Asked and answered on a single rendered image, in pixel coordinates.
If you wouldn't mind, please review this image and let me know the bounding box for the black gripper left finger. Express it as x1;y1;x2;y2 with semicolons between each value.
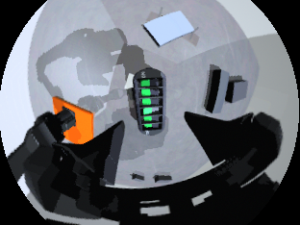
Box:
51;120;124;186

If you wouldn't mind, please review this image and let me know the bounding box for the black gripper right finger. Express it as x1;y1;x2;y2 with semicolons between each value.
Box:
184;112;254;166

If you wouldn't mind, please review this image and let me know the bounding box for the dark grey switch panel with green rocker switches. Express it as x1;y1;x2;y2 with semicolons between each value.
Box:
132;67;166;136

